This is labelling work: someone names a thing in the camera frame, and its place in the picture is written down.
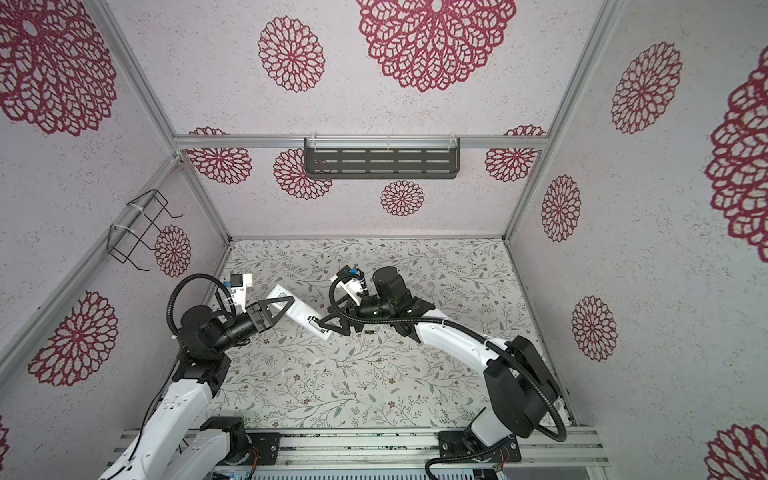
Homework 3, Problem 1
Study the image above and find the white remote control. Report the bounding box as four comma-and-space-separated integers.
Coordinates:
267, 284, 331, 341

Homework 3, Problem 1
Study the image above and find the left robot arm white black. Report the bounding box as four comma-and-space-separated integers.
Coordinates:
101, 296, 295, 479

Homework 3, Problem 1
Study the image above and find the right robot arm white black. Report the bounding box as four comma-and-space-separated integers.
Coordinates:
314, 266, 567, 451

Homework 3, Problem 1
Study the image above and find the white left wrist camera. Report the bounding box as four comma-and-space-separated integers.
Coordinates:
225, 273, 253, 314

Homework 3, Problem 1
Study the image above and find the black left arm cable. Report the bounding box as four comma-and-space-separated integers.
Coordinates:
166, 273, 235, 337

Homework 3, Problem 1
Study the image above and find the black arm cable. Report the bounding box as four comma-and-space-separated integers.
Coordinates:
166, 273, 235, 337
328, 275, 568, 480

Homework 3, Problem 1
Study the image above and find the black wire wall basket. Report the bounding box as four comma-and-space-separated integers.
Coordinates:
106, 188, 182, 272

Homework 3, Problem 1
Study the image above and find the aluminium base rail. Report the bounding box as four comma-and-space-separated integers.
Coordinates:
248, 427, 610, 471

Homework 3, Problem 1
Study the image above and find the dark metal wall shelf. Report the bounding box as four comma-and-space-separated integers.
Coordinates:
304, 137, 461, 180

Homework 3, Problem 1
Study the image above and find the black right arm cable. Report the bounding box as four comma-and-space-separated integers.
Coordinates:
328, 275, 568, 480

